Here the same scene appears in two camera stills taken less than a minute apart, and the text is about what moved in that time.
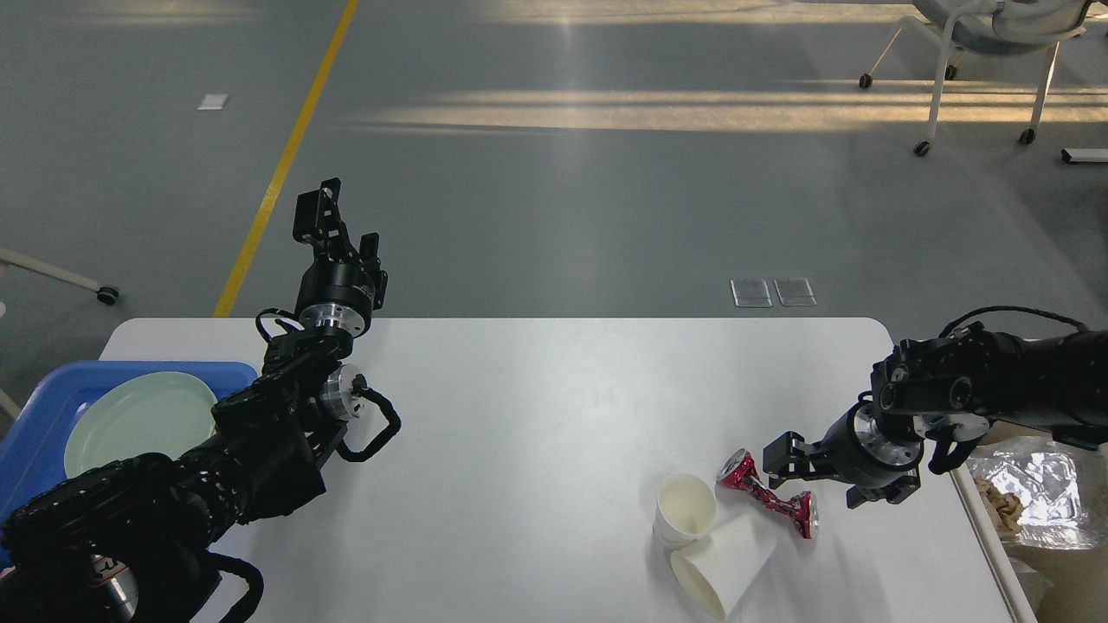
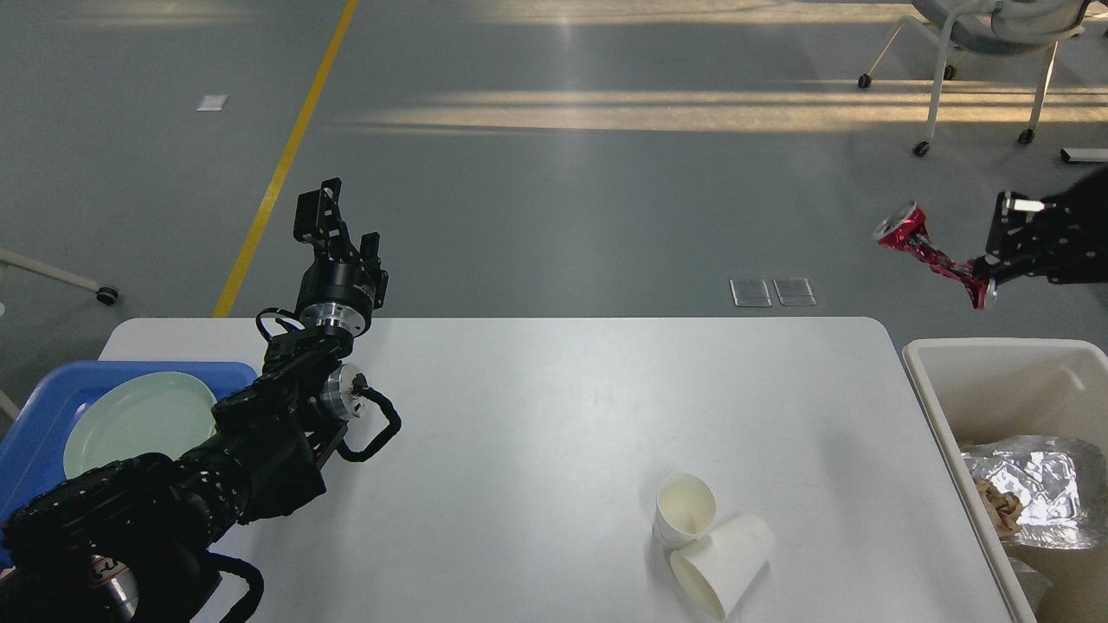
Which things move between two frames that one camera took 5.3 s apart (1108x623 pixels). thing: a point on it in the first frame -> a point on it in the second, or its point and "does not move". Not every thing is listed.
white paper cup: x=686 y=509 does not move
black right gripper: x=853 y=451 -> x=1072 y=234
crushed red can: x=738 y=468 -> x=906 y=228
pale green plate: x=166 y=413 does not move
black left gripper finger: x=318 y=221 does not move
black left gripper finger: x=369 y=261 does not move
